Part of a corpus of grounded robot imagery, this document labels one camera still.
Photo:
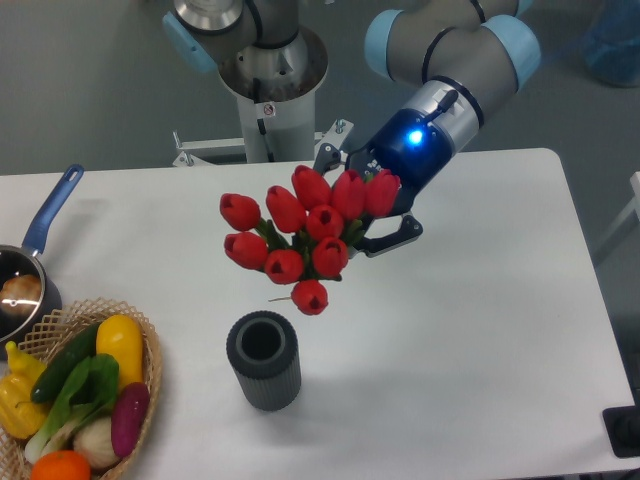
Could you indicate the woven wicker basket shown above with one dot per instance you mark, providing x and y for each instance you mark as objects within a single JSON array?
[{"x": 47, "y": 337}]

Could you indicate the purple eggplant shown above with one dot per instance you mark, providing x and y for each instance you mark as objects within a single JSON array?
[{"x": 128, "y": 417}]

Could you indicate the green cucumber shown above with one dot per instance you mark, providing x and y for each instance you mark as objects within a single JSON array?
[{"x": 50, "y": 383}]

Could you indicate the yellow bell pepper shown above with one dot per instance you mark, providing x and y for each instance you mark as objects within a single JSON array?
[{"x": 21, "y": 418}]

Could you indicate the blue handled saucepan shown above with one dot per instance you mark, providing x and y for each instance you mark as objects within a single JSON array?
[{"x": 25, "y": 258}]

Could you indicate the brown bread roll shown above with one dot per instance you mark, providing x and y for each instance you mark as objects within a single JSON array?
[{"x": 20, "y": 295}]

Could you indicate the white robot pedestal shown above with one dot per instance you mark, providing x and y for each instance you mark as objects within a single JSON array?
[{"x": 275, "y": 93}]

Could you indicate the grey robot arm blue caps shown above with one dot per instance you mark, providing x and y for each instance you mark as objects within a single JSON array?
[{"x": 465, "y": 59}]

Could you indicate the red tulip bouquet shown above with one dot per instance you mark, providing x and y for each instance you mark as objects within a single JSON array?
[{"x": 311, "y": 228}]

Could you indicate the white metal frame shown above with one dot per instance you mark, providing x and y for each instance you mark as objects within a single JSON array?
[{"x": 620, "y": 227}]

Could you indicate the orange fruit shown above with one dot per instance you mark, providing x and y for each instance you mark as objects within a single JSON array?
[{"x": 61, "y": 465}]

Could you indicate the dark grey ribbed vase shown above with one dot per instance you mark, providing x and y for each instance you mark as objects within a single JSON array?
[{"x": 263, "y": 350}]

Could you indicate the black device at table edge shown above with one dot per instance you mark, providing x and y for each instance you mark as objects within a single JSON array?
[{"x": 622, "y": 426}]

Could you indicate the blue transparent bin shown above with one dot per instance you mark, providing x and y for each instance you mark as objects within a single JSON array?
[{"x": 611, "y": 46}]

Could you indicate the yellow squash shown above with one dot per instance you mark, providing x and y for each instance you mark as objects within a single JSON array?
[{"x": 120, "y": 336}]

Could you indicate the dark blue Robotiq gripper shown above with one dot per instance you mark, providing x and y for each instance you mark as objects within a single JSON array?
[{"x": 414, "y": 149}]

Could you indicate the green bok choy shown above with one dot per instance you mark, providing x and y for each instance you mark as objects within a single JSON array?
[{"x": 89, "y": 390}]

